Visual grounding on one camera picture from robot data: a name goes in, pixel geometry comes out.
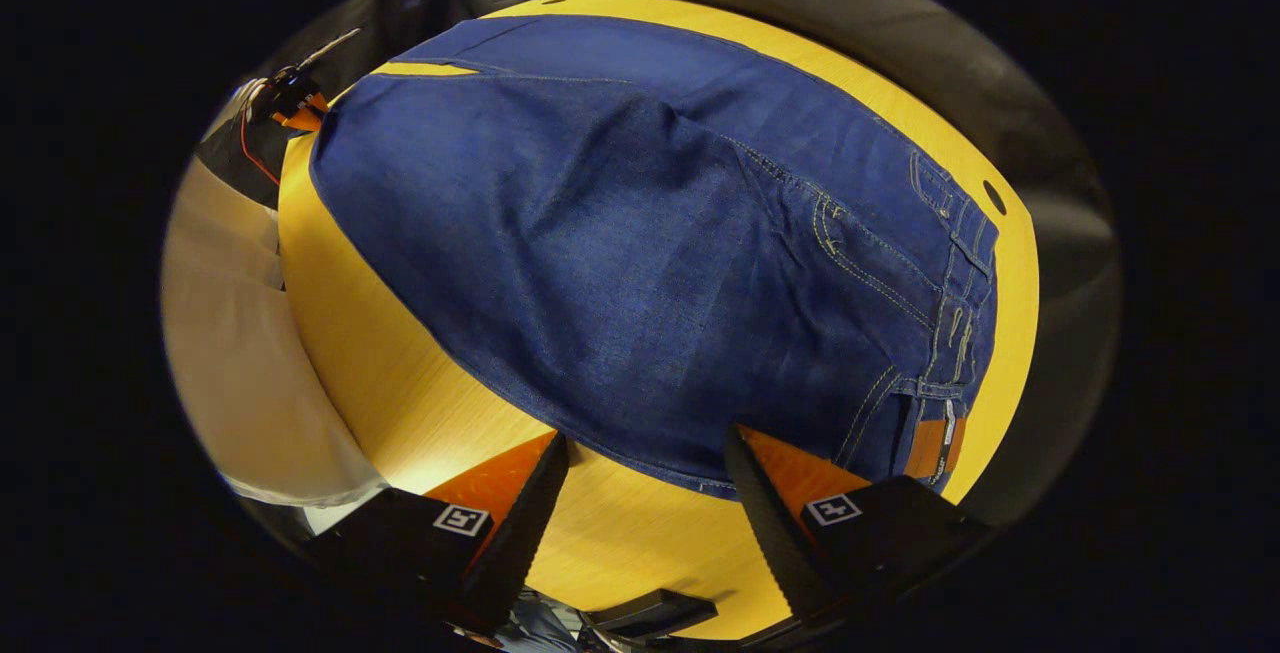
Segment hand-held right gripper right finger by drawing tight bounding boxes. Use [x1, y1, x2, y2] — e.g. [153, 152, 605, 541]
[725, 423, 991, 624]

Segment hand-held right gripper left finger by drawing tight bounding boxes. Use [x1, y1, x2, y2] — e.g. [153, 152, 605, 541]
[305, 430, 571, 634]

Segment blue denim jeans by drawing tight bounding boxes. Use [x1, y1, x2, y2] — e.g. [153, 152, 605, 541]
[308, 15, 1001, 499]

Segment person's light top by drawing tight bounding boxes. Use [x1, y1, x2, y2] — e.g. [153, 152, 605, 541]
[160, 158, 388, 511]

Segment black backdrop cloth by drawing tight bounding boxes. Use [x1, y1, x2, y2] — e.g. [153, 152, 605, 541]
[200, 0, 1123, 524]

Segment thin red cable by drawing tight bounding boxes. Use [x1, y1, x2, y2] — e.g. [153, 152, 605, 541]
[238, 83, 283, 186]

